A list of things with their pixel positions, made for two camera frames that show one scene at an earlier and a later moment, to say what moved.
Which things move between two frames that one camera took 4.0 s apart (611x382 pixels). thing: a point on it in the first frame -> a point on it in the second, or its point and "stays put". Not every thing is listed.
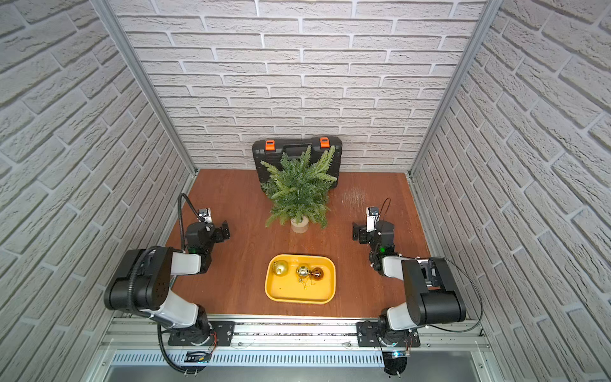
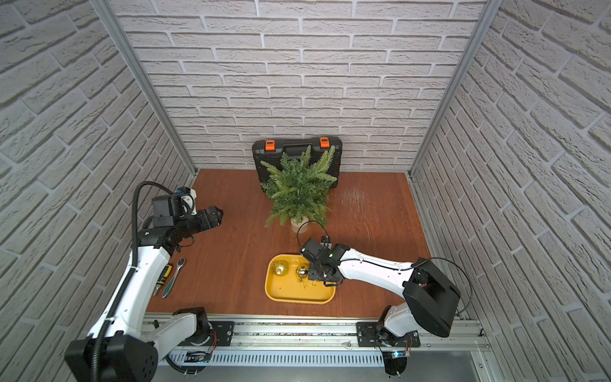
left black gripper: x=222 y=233 -> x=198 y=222
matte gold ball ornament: x=280 y=267 stays put
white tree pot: x=301 y=228 stays put
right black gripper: x=363 y=234 -> x=313 y=276
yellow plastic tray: x=301 y=278 stays put
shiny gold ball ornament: x=302 y=270 stays put
